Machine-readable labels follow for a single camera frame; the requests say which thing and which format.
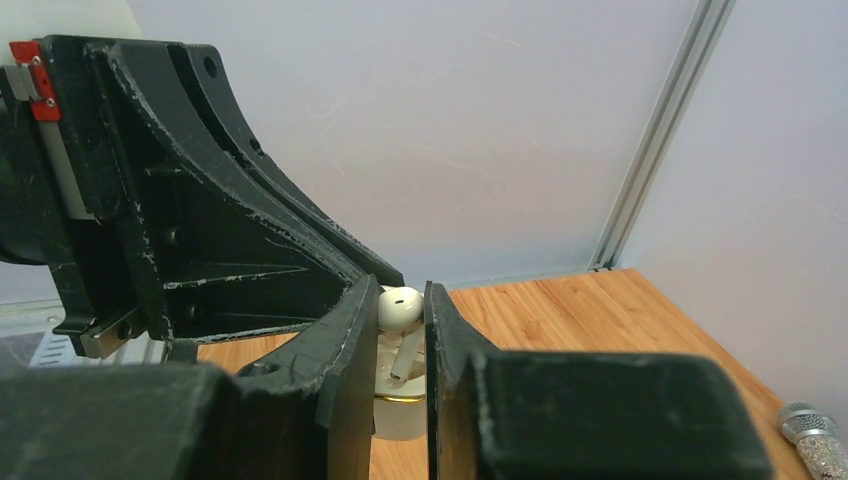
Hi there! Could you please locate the white earbud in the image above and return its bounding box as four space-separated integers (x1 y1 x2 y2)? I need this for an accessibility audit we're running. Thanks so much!
378 286 424 382

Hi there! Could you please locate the silver glitter microphone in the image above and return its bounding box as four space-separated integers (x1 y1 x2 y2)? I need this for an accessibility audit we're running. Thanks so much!
776 402 847 480

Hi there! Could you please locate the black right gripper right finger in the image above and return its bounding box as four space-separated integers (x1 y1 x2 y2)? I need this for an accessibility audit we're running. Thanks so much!
424 282 774 479

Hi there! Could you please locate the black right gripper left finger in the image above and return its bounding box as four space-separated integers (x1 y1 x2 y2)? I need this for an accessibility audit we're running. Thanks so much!
1 276 379 479

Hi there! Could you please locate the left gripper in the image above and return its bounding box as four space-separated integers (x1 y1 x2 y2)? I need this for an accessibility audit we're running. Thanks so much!
1 35 366 358

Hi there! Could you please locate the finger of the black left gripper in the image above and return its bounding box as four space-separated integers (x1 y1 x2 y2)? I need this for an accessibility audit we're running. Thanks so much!
166 42 405 289

